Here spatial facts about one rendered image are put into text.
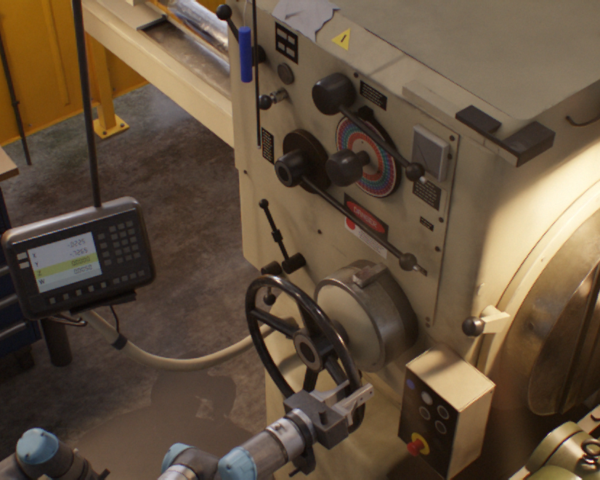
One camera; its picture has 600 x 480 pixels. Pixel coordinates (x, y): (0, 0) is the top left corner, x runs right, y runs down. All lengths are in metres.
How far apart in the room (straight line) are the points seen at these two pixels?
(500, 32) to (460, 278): 0.47
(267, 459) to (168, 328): 2.11
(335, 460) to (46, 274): 1.02
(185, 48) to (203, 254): 1.27
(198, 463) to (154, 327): 2.01
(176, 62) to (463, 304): 1.47
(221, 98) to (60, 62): 1.76
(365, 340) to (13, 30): 2.74
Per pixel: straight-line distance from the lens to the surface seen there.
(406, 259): 1.87
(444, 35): 1.87
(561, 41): 1.90
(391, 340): 2.03
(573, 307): 2.02
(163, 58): 3.10
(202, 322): 3.87
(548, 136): 1.67
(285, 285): 1.92
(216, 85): 2.93
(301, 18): 1.96
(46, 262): 2.41
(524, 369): 2.07
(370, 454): 2.75
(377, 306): 2.01
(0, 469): 2.21
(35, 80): 4.56
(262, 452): 1.79
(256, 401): 3.61
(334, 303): 2.05
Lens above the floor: 2.87
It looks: 43 degrees down
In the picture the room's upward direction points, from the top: straight up
